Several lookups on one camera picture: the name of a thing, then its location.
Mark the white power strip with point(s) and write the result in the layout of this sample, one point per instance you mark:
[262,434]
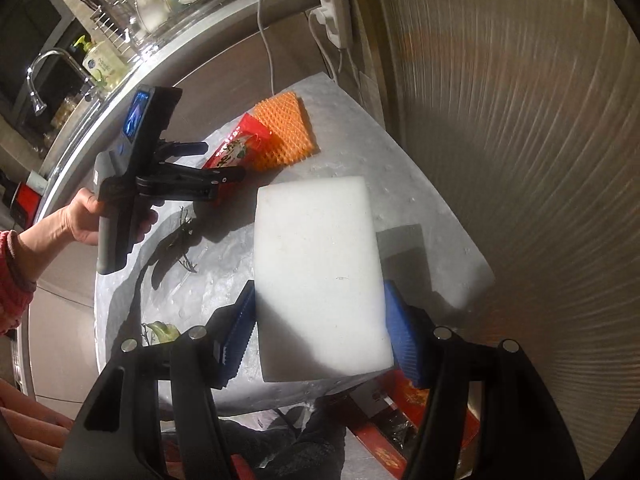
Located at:
[332,5]

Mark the glass jars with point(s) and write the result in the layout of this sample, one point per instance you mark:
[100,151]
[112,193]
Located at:
[65,110]

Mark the light green vegetable scrap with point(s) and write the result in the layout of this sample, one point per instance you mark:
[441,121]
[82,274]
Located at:
[160,332]

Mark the steel dish rack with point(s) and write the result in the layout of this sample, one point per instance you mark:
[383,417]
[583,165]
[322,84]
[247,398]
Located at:
[110,25]

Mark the dark green leafy twig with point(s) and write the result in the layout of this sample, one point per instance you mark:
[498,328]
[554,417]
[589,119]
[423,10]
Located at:
[187,232]

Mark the green dish soap bottle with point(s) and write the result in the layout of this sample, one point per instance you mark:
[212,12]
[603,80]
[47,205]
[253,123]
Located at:
[102,65]

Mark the white foam block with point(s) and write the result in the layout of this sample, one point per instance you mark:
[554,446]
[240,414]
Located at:
[320,280]

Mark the orange foam net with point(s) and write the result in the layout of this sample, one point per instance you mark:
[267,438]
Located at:
[285,130]

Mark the red gift box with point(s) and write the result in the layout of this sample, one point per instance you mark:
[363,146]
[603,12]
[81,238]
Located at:
[415,400]

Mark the red snack packet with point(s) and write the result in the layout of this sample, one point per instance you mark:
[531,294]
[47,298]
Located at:
[240,145]

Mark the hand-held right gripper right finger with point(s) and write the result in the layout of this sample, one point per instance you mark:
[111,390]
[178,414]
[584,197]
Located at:
[405,335]

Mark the plain white bowl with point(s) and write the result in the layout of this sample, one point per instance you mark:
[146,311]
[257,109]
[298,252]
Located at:
[150,10]

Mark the silver foam mat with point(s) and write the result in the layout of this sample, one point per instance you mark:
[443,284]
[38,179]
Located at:
[425,200]

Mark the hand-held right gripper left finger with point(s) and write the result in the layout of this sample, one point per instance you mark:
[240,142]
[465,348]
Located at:
[240,325]

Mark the chrome faucet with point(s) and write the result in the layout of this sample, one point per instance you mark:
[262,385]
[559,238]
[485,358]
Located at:
[50,55]

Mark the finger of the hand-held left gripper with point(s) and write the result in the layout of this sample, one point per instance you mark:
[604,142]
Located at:
[185,150]
[200,182]

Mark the person's left forearm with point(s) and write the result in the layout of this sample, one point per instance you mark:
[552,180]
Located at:
[20,280]

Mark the dark grey slipper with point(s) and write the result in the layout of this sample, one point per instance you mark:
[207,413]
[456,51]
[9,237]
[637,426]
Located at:
[300,440]

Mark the white cup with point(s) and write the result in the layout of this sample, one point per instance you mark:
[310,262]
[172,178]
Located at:
[37,179]

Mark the person's left hand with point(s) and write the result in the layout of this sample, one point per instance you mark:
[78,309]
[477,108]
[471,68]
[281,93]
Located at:
[75,220]

